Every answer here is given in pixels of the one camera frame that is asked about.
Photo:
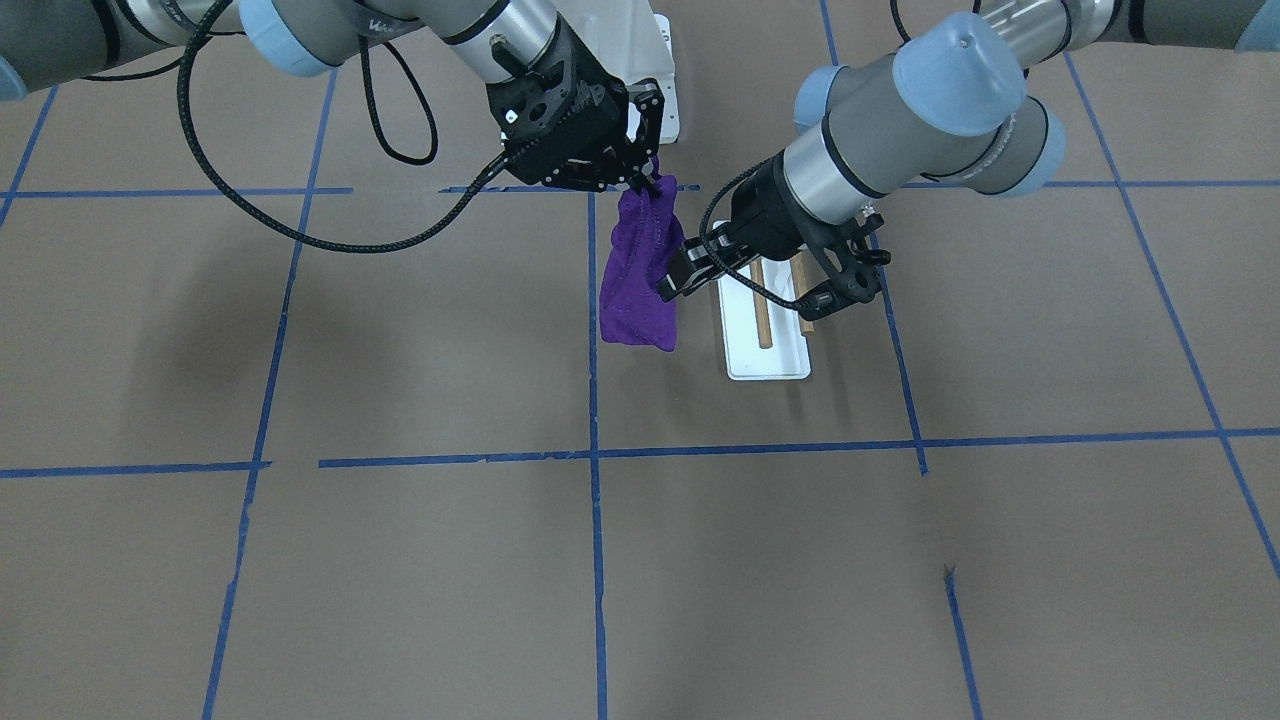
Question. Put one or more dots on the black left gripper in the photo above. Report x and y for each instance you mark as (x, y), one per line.
(762, 215)

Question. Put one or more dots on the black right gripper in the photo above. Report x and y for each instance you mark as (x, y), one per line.
(603, 112)

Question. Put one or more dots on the purple towel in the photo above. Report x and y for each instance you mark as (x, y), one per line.
(645, 237)

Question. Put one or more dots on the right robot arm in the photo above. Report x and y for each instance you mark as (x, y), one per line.
(44, 43)

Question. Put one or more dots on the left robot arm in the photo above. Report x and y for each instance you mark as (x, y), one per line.
(951, 105)

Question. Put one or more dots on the white towel rack base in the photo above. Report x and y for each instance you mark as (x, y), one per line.
(788, 360)

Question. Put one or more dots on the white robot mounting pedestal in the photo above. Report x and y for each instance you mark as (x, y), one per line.
(633, 42)

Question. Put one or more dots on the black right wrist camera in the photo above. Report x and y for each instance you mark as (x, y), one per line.
(535, 115)

